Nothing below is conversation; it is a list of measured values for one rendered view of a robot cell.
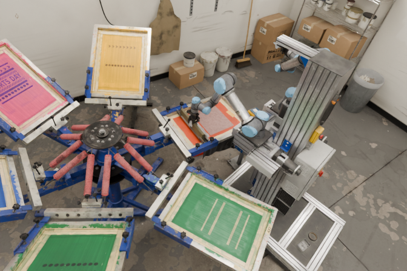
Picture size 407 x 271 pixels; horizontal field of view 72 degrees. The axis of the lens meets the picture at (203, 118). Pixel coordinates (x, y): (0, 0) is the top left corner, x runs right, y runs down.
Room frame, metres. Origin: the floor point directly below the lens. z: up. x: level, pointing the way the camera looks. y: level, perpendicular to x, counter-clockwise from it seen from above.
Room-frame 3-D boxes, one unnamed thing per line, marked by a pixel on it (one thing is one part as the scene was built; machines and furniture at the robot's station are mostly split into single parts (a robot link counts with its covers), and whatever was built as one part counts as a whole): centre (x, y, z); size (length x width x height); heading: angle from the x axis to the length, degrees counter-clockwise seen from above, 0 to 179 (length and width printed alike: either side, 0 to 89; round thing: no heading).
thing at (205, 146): (1.71, -0.05, 0.97); 0.30 x 0.05 x 0.07; 130
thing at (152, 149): (1.80, 0.28, 0.89); 1.24 x 0.06 x 0.06; 130
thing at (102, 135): (1.40, 0.76, 0.67); 0.39 x 0.39 x 1.35
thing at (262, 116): (1.72, -0.47, 1.42); 0.13 x 0.12 x 0.14; 147
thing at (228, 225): (1.09, -0.09, 1.05); 1.08 x 0.61 x 0.23; 70
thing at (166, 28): (3.93, 0.78, 1.06); 0.53 x 0.07 x 1.05; 130
